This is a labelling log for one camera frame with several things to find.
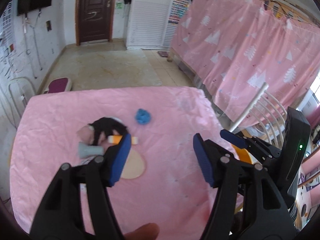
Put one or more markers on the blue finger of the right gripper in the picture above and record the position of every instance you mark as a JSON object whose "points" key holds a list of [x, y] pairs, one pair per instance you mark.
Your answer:
{"points": [[234, 139]]}

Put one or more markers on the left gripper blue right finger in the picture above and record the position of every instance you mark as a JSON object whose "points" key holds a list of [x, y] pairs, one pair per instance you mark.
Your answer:
{"points": [[203, 159]]}

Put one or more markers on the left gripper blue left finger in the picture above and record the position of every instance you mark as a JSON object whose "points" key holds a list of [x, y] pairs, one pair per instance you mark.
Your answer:
{"points": [[121, 155]]}

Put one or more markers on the orange plastic trash bin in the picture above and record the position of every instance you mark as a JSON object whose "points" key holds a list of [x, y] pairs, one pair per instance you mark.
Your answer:
{"points": [[243, 155]]}

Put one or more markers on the operator thumb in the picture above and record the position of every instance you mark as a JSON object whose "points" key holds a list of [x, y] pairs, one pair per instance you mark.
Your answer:
{"points": [[148, 231]]}

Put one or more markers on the orange white tube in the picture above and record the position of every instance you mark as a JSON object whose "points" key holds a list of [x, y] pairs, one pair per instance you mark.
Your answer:
{"points": [[115, 139]]}

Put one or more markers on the plush toy doll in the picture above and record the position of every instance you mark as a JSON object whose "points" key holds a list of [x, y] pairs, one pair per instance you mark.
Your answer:
{"points": [[97, 133]]}

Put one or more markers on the grey cup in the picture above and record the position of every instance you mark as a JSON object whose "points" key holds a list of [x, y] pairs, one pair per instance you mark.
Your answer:
{"points": [[86, 151]]}

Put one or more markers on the white slatted chair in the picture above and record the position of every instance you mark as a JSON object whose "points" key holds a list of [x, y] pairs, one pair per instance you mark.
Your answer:
{"points": [[268, 113]]}

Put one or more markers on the blue crumpled ball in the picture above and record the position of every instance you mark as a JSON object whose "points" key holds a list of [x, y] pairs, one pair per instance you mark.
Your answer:
{"points": [[143, 117]]}

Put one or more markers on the pink table cloth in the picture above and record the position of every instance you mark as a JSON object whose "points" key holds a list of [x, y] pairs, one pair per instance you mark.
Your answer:
{"points": [[171, 192]]}

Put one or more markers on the pink patterned bed curtain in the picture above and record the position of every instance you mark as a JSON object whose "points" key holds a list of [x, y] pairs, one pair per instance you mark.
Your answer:
{"points": [[236, 46]]}

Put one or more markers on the white louvered wardrobe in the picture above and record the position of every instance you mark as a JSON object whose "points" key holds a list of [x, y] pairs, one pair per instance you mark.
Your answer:
{"points": [[148, 20]]}

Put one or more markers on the dark brown door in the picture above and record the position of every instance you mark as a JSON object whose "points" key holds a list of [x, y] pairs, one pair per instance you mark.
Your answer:
{"points": [[93, 20]]}

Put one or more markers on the eye chart poster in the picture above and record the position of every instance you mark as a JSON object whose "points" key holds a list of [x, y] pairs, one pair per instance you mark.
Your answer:
{"points": [[7, 30]]}

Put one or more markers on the white metal chair frame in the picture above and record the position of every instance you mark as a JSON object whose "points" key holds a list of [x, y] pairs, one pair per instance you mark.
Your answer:
{"points": [[21, 90]]}

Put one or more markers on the colourful wall chart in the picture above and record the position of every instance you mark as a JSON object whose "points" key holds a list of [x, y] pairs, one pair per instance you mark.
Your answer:
{"points": [[178, 9]]}

